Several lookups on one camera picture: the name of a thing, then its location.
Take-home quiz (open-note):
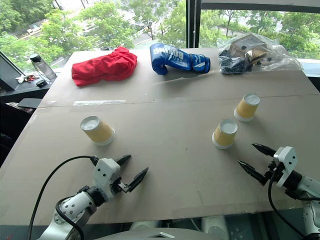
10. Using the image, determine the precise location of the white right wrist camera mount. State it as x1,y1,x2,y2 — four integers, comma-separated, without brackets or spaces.
272,146,298,188

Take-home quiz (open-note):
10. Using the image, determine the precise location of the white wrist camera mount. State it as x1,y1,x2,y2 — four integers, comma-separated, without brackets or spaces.
92,157,123,202
272,146,298,188

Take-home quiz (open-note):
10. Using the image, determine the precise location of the dark flat board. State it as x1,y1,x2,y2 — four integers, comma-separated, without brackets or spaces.
18,97,43,109

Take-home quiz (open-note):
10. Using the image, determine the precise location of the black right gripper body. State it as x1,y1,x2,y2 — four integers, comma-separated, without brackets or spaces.
261,159,285,186

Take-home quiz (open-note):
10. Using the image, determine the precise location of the bunch of keys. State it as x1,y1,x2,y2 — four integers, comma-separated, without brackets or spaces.
15,74,39,85

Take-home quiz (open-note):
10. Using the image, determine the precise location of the yellow paper cup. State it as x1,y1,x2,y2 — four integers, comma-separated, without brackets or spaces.
233,92,261,123
79,115,116,147
211,118,239,151

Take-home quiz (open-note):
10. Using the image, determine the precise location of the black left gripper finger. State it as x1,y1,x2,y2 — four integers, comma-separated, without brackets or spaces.
125,166,150,194
115,154,132,167

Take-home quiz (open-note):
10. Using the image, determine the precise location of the black window frame post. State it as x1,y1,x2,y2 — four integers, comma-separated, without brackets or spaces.
185,0,203,49

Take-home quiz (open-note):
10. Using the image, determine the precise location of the black slanted panel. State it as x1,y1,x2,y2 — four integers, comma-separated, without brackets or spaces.
0,50,26,92

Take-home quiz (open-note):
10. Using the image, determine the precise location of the clear water bottle black cap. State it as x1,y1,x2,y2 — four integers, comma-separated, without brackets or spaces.
29,53,58,81

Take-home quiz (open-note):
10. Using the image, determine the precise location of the clear plastic bag of parts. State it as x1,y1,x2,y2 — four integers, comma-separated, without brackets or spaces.
216,31,303,76

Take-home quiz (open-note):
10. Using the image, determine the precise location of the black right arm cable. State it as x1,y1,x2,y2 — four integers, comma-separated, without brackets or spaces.
267,174,309,239

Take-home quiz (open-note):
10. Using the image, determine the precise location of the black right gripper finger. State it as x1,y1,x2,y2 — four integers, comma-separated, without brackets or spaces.
251,143,277,158
237,159,267,186

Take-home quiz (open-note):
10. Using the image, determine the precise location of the red crumpled cloth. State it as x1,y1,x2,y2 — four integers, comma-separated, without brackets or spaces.
71,46,139,88

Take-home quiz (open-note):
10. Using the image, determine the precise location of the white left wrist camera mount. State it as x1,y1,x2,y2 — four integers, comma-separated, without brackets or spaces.
92,157,123,202

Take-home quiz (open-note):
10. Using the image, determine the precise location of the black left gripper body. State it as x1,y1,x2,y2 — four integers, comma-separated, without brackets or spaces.
110,176,130,197

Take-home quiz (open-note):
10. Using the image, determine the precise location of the blue boxing glove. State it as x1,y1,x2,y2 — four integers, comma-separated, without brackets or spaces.
149,42,212,76

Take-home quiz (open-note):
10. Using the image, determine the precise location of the white rounded shape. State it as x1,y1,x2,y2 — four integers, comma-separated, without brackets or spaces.
200,215,230,238

